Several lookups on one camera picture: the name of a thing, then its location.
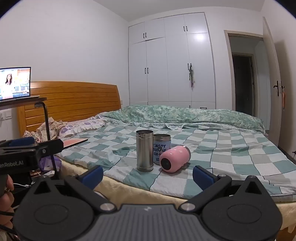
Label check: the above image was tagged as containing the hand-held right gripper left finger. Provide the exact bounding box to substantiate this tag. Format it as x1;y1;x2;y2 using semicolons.
28;165;117;213

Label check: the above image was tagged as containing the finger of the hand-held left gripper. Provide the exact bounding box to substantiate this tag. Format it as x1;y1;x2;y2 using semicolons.
34;138;64;161
0;136;36;149

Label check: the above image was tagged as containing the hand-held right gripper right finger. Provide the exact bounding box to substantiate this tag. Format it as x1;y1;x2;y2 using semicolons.
179;165;271;213

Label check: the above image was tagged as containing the pink cup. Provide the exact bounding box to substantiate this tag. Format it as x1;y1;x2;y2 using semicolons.
159;145;191;174

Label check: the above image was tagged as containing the blue printed cup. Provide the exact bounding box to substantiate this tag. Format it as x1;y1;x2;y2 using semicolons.
153;134;172;165

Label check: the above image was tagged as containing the stainless steel cup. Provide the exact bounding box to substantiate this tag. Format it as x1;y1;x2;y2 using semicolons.
136;129;154;172

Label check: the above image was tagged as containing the person's left hand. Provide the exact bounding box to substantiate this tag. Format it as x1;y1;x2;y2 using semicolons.
0;175;15;232

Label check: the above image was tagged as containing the purple bag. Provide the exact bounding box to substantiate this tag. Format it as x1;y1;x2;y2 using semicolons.
38;155;62;172

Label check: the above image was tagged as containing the pile of light clothes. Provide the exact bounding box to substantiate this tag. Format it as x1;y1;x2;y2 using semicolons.
35;117;68;143

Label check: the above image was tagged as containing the pink flat notebook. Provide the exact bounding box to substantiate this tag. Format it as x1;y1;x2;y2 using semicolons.
62;138;89;149

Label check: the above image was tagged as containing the purple floral pillow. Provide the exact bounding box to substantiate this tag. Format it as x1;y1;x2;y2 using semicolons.
59;116;110;140

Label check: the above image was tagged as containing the black stand table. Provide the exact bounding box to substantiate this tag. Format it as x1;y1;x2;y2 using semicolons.
0;97;62;181

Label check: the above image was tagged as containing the green checked blanket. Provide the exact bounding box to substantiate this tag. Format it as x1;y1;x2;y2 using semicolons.
55;121;296;202

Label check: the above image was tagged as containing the yellow bed sheet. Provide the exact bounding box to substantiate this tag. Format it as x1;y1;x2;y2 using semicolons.
60;159;296;241

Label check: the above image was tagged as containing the wooden headboard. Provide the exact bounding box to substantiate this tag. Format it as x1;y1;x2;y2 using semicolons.
18;81;122;138

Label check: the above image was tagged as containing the green floral quilt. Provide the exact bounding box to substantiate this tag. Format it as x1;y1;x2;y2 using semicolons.
101;105;266;135

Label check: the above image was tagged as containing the hanging ornament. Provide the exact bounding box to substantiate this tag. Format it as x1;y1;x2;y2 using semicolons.
188;65;196;88

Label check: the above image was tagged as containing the white wardrobe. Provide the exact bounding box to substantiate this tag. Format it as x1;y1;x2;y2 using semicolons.
128;12;217;110

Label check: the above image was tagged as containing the white door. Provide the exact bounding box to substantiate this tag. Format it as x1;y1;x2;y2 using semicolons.
262;17;287;149

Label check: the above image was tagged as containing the white door frame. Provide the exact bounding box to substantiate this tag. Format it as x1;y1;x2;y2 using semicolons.
223;29;264;116

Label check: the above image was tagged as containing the black door handle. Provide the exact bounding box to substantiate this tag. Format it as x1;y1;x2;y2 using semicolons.
273;80;285;97

